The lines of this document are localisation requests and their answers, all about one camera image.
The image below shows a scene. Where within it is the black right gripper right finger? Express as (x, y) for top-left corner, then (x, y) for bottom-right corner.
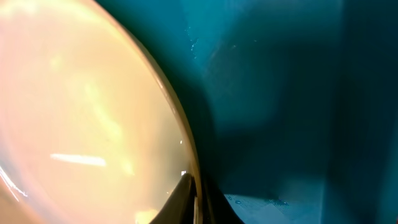
(201, 174), (244, 224)

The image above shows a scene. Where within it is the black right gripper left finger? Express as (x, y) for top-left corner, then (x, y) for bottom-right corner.
(150, 174), (197, 224)

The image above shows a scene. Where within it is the small yellow plate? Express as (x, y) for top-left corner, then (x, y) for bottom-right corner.
(1, 0), (203, 223)

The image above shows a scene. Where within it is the teal plastic tray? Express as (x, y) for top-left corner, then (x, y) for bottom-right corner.
(101, 0), (397, 223)

